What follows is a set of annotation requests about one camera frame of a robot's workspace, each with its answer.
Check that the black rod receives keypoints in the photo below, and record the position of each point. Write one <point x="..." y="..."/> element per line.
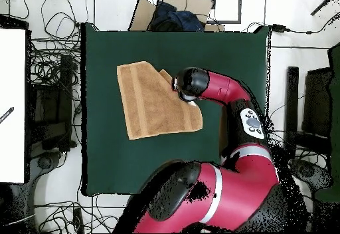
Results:
<point x="324" y="4"/>

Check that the brown cardboard box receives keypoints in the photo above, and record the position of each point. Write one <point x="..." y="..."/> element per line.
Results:
<point x="143" y="13"/>

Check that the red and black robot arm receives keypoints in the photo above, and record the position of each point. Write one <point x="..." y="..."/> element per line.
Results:
<point x="225" y="186"/>

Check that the dark blue clothing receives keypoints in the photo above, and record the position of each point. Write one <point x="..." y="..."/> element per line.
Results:
<point x="180" y="18"/>

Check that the dark green table cloth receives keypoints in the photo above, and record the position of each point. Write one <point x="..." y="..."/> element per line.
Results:
<point x="127" y="164"/>

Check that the black power strip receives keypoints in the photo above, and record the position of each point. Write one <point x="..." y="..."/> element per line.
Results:
<point x="77" y="219"/>

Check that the black pen with white print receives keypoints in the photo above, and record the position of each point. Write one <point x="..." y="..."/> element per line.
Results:
<point x="6" y="115"/>

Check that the tan terry towel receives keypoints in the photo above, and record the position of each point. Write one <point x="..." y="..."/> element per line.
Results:
<point x="148" y="106"/>

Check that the white desk top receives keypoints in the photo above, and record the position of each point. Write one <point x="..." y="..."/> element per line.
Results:
<point x="12" y="85"/>

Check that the grey rectangular frame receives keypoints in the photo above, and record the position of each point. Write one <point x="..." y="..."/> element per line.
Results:
<point x="225" y="21"/>

